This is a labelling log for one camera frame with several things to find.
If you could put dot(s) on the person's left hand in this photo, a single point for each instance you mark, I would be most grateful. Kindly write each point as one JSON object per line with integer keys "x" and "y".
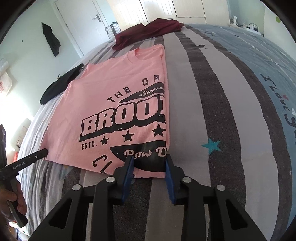
{"x": 7, "y": 195}

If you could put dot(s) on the black garment on bed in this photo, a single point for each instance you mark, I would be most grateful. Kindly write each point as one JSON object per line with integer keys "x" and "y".
{"x": 60, "y": 84}

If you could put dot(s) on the items on far shelf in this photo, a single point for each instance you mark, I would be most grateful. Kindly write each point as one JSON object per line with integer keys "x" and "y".
{"x": 254, "y": 23}

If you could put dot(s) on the white door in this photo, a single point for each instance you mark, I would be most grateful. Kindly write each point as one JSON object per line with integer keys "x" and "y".
{"x": 84, "y": 23}

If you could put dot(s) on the black clothing hanging on wall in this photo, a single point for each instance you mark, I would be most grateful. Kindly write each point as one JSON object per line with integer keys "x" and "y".
{"x": 52, "y": 40}

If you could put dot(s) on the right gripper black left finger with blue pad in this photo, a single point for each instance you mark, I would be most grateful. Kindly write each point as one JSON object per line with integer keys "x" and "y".
{"x": 68, "y": 219}

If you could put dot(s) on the white tote bag on wall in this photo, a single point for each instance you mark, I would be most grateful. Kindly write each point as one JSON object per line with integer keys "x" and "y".
{"x": 5, "y": 84}

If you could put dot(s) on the pink printed t-shirt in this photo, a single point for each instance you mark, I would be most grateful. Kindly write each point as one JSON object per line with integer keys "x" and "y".
{"x": 115, "y": 110}

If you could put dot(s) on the striped grey bed cover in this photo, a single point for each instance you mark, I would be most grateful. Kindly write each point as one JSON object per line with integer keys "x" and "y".
{"x": 232, "y": 122}

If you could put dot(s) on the maroon garment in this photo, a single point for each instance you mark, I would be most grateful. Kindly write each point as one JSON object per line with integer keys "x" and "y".
{"x": 140, "y": 32}

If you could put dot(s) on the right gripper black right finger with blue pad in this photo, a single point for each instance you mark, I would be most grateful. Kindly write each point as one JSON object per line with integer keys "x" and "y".
{"x": 208, "y": 211}

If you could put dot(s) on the wire basket rack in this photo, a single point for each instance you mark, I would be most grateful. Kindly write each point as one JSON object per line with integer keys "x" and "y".
{"x": 112, "y": 30}

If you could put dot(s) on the white wardrobe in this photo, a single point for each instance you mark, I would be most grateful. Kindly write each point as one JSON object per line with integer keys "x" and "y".
{"x": 188, "y": 12}

